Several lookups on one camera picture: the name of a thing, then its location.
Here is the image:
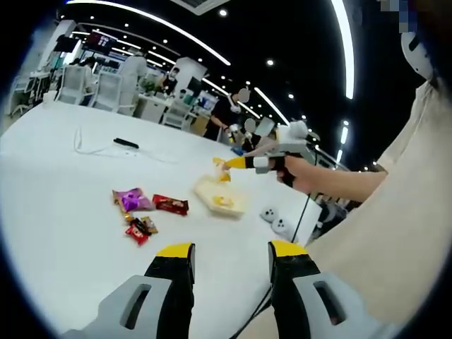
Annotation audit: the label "ceiling light strip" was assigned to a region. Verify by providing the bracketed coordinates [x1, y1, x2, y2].
[65, 0, 232, 66]
[330, 0, 355, 100]

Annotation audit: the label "cardboard box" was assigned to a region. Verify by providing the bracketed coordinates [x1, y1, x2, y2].
[192, 116, 209, 137]

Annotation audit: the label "long red snack food packet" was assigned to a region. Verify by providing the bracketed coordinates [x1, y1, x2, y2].
[152, 194, 189, 215]

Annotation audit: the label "gold snack food packet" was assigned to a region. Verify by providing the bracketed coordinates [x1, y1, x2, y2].
[141, 215, 159, 234]

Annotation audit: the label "dark red wall screen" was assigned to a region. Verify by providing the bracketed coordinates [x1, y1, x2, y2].
[88, 30, 117, 49]

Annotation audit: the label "white office chair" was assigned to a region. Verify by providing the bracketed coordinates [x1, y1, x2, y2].
[92, 70, 123, 112]
[162, 98, 194, 130]
[56, 65, 89, 105]

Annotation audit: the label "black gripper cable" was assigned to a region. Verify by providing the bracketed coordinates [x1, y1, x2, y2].
[234, 192, 311, 336]

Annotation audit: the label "white worn device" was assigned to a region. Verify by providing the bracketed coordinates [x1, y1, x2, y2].
[400, 31, 435, 81]

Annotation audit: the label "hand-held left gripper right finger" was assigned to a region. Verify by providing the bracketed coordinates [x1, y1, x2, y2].
[267, 239, 400, 339]

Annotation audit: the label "person's right hand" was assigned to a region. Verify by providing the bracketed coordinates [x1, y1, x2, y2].
[277, 154, 321, 194]

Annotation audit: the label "white cabinet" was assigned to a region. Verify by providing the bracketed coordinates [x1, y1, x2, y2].
[136, 95, 167, 123]

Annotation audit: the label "beige hexagonal container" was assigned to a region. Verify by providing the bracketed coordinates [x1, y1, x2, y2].
[194, 174, 247, 220]

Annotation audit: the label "white power cable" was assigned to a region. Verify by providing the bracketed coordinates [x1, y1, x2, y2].
[73, 126, 181, 165]

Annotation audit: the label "purple snack food packet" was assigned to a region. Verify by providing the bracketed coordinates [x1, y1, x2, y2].
[112, 186, 155, 213]

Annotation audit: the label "black monitor on stand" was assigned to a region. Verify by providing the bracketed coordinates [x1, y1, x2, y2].
[55, 35, 83, 54]

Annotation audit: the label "white handheld controller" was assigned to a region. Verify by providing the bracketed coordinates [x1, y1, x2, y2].
[271, 218, 299, 244]
[260, 206, 280, 223]

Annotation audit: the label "pink food tongs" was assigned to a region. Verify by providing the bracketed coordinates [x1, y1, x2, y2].
[215, 139, 283, 177]

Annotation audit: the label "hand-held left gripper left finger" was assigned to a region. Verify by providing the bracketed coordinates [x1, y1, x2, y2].
[59, 242, 197, 339]

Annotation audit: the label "small red snack food packet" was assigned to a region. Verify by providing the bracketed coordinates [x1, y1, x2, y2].
[125, 225, 150, 247]

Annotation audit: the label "ceiling air vent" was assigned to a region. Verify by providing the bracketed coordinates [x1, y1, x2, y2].
[172, 0, 230, 15]

